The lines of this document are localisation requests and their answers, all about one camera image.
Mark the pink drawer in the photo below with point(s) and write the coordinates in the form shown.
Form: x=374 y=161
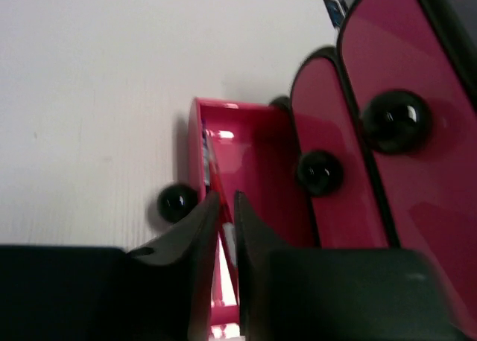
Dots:
x=257 y=152
x=412 y=67
x=331 y=167

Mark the pink top drawer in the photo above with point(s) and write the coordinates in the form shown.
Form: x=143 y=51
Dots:
x=412 y=67

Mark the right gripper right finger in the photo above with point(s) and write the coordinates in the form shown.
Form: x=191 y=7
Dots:
x=290 y=293

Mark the pink bottom drawer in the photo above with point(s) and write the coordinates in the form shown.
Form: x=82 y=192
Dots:
x=257 y=152

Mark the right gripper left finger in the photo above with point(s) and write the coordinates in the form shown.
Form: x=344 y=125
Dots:
x=160 y=291

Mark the red gel pen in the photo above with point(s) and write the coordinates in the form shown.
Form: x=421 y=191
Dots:
x=227 y=228

